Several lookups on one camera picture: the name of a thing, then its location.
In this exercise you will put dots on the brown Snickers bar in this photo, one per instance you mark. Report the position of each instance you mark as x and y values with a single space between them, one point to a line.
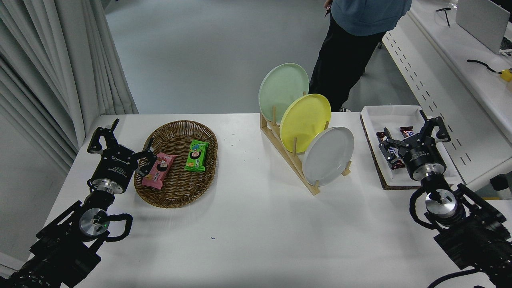
406 131
397 163

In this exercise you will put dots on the black cylindrical stand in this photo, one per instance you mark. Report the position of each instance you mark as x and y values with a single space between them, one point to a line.
500 184

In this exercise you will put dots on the pink snack bar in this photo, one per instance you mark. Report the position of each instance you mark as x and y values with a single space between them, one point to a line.
160 170

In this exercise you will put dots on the white rectangular tray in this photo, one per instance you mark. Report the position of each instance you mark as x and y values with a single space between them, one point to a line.
384 118

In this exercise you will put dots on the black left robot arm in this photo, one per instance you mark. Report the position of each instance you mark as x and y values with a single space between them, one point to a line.
60 248

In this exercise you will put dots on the grey plate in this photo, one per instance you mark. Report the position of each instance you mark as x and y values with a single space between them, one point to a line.
328 156

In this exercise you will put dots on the small yellow object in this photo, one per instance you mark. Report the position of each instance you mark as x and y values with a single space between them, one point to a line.
507 75

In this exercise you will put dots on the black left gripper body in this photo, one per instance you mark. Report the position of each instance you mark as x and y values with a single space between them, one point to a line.
116 166

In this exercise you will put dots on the person's hand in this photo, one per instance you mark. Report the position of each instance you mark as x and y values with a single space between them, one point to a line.
328 4

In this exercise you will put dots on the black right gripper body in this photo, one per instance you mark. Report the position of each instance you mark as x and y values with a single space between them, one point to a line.
424 158

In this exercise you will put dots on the person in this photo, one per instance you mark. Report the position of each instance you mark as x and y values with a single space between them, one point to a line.
352 52

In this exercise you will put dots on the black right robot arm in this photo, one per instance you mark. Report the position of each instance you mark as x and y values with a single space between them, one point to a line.
472 236

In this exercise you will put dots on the silver laptop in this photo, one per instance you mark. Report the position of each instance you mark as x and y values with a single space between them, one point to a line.
480 20

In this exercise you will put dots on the wooden plate rack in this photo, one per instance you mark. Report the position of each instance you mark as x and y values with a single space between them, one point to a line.
308 182

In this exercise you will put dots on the yellow plate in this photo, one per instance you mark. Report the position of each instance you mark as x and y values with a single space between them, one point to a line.
304 120

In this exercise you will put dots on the black glasses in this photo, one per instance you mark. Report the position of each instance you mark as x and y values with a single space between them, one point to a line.
446 18

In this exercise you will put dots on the white pleated curtain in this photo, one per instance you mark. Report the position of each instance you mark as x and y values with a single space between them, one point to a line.
40 60

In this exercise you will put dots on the pale green plate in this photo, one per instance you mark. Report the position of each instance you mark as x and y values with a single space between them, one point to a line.
280 88

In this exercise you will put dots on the green snack bar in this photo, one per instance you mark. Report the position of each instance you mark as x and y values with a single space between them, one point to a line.
196 156

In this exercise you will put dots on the brown oval wicker basket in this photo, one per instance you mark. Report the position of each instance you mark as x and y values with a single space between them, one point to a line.
180 190

